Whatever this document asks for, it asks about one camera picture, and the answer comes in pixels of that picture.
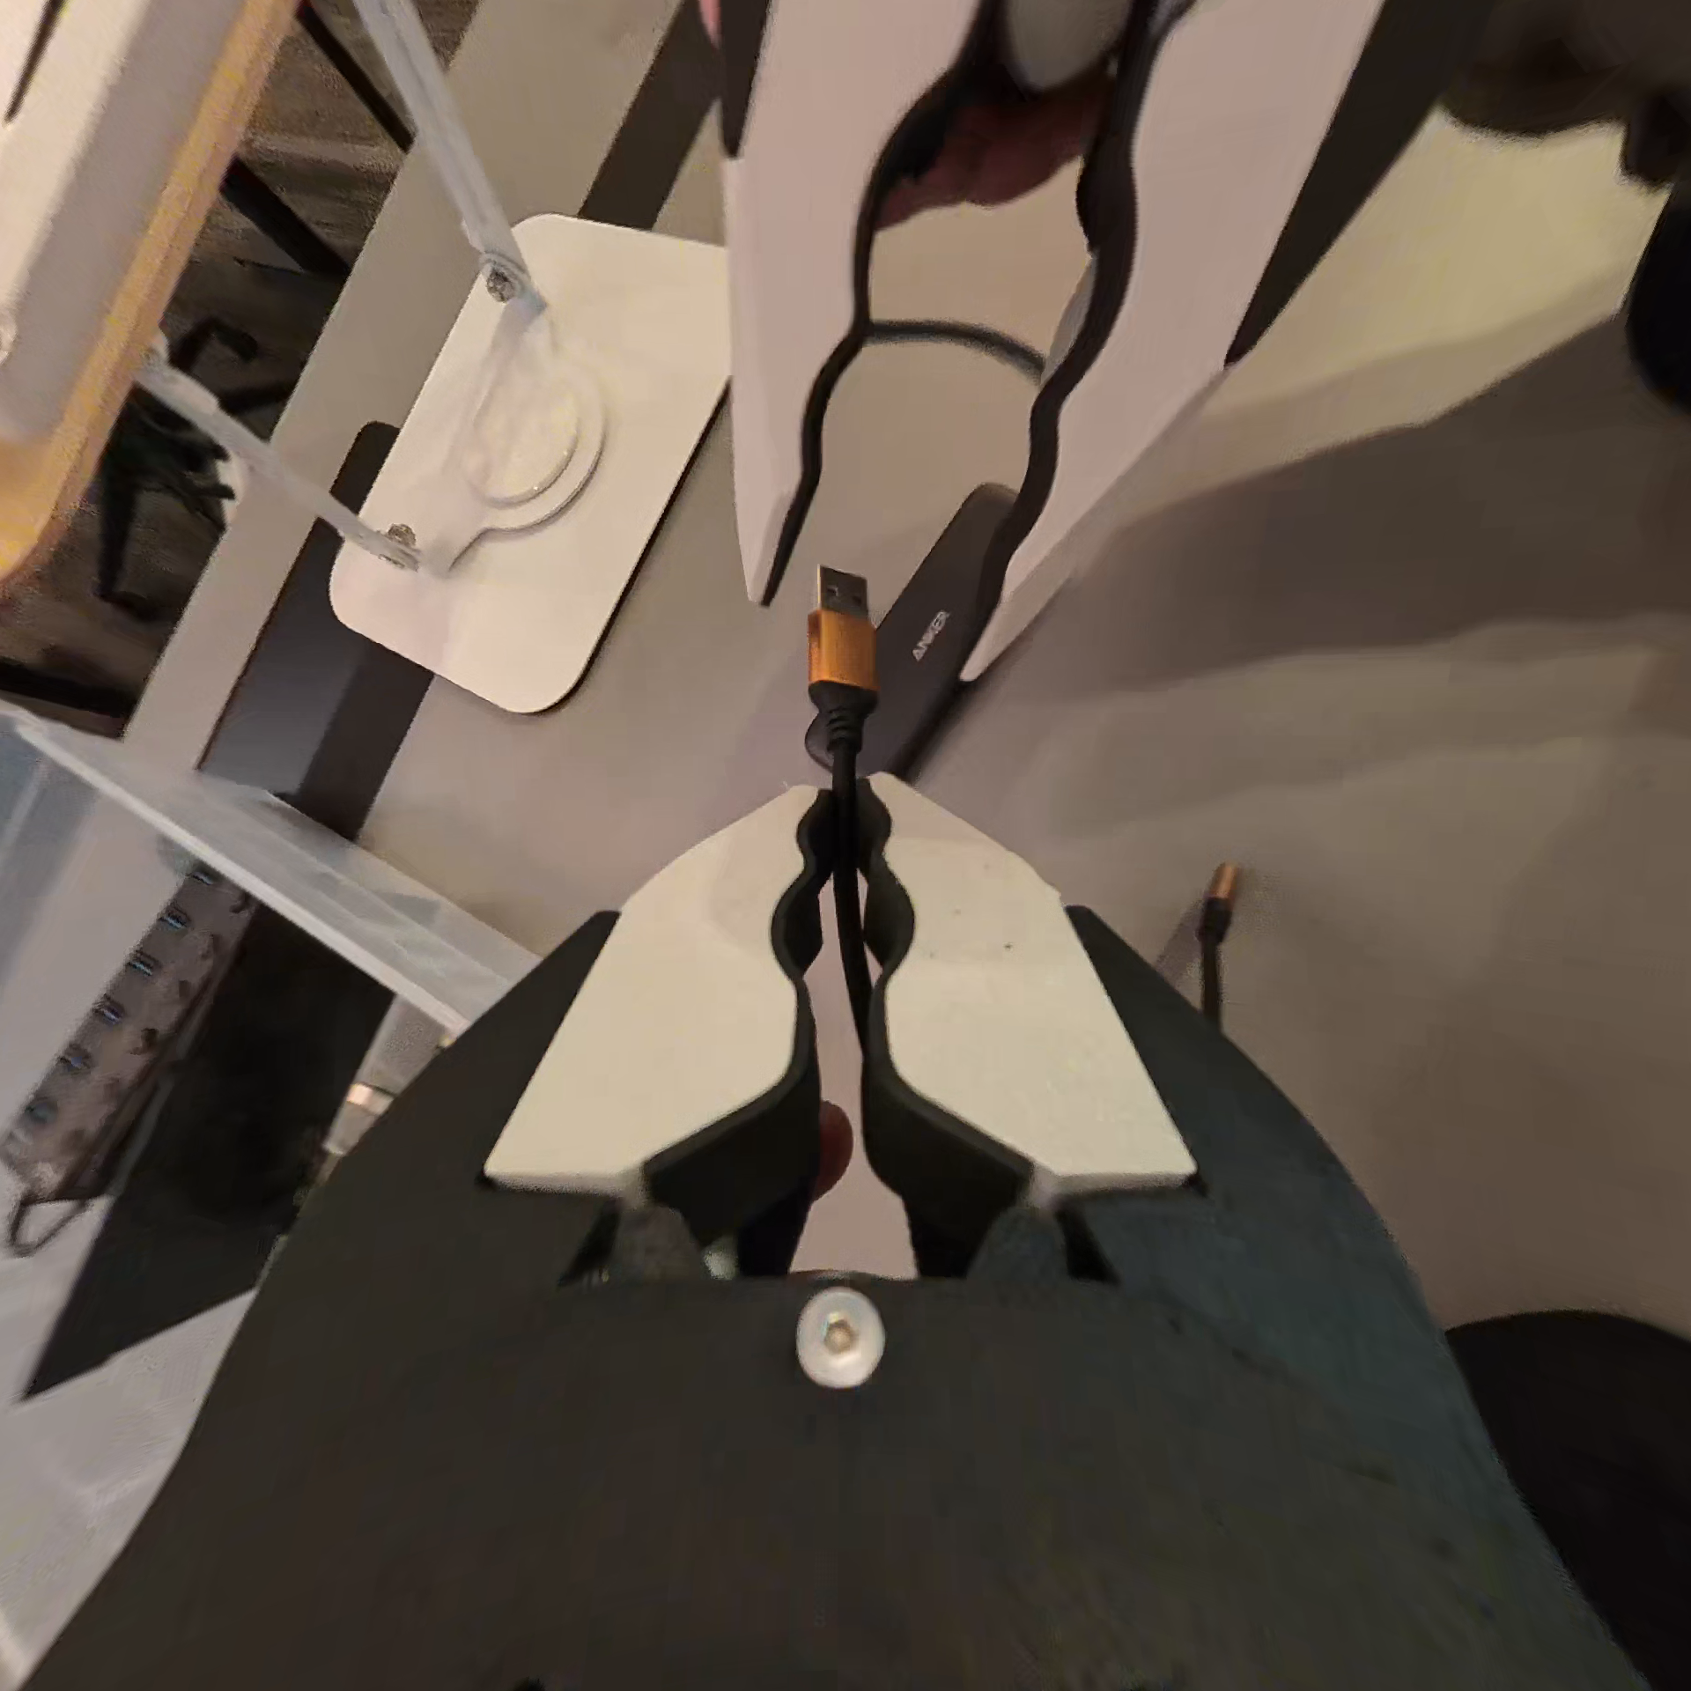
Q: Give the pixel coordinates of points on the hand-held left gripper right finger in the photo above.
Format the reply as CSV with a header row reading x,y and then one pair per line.
x,y
1030,1044

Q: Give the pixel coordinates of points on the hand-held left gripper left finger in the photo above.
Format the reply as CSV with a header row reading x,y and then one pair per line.
x,y
661,1044

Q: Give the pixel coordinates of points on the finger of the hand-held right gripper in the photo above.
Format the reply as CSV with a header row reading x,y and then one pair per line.
x,y
793,198
1187,223

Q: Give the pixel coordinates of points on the clear plastic bin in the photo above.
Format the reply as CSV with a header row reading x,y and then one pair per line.
x,y
304,859

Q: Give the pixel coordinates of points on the black Anker USB hub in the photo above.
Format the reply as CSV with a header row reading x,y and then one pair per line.
x,y
925,635

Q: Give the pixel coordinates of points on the person's right hand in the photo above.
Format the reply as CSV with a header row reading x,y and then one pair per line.
x,y
1005,146

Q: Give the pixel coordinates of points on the person's left hand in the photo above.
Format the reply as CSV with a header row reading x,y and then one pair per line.
x,y
836,1150

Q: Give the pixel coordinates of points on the black divider plate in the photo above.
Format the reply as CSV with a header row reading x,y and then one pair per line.
x,y
263,1124

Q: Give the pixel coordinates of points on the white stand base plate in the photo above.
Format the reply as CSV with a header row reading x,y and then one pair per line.
x,y
581,528

